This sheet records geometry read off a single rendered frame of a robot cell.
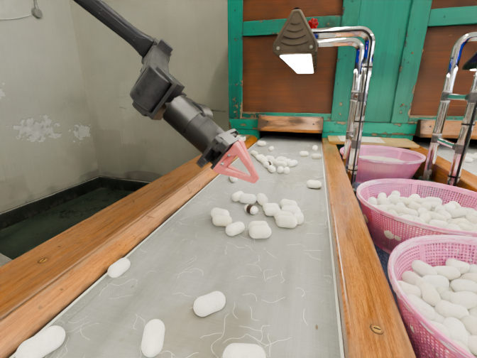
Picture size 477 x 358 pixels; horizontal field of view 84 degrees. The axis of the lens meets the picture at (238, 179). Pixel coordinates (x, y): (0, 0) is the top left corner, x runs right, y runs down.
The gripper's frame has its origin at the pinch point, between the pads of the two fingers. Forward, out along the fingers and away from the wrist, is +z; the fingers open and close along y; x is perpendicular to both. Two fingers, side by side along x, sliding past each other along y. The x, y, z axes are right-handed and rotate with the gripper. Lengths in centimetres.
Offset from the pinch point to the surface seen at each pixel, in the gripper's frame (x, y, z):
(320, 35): -27.8, 30.1, -10.4
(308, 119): -6, 82, 3
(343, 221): -5.2, -1.1, 16.3
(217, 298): 4.5, -23.0, 5.4
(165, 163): 114, 169, -66
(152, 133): 100, 169, -92
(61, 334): 12.8, -31.2, -4.4
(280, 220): 2.0, -2.0, 8.5
